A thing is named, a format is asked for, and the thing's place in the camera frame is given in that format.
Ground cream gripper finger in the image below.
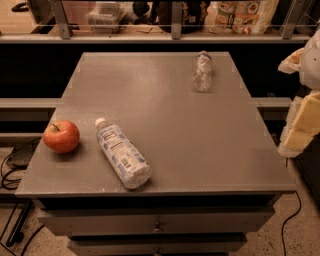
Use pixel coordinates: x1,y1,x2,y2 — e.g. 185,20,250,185
278,48,303,74
278,92,320,158

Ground clear crinkled water bottle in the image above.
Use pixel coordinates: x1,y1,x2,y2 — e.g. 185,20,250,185
193,51,213,93

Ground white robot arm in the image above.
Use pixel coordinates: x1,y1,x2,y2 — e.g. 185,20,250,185
278,30,320,158

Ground labelled water bottle white cap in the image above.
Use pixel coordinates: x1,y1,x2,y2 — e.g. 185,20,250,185
95,118,151,189

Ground colourful snack bag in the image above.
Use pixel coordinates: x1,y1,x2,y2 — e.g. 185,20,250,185
207,0,279,35

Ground grey drawer cabinet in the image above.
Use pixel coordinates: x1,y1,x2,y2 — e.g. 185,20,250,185
17,52,296,256

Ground dark bag on shelf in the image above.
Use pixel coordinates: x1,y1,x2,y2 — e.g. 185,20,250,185
150,1,210,34

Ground clear plastic container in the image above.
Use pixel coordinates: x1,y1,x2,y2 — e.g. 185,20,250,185
85,1,125,34

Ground red apple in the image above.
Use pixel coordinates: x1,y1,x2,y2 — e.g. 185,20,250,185
43,120,80,154

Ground black power adapter box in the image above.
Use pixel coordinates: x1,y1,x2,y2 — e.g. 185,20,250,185
6,145,35,168

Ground black cable on right floor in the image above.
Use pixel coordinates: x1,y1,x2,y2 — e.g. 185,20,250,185
280,191,303,256

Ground grey metal shelf rail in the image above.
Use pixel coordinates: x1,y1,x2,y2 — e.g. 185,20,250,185
0,0,319,44

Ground black cables on left floor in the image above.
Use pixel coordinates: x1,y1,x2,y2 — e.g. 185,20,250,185
0,138,41,256

